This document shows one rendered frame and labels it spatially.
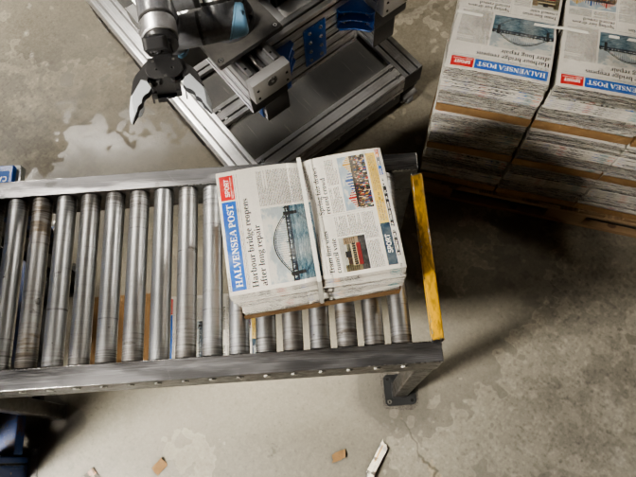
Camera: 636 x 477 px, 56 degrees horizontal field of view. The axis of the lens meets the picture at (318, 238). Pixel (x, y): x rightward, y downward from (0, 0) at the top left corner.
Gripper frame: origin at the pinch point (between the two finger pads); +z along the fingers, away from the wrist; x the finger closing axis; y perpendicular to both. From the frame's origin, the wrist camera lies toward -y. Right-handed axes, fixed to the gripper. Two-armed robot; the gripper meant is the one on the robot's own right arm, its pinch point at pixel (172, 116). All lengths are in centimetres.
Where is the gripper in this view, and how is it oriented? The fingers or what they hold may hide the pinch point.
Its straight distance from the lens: 119.6
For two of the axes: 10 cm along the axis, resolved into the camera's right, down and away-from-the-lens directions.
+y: -0.9, 3.7, 9.2
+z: 2.2, 9.1, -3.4
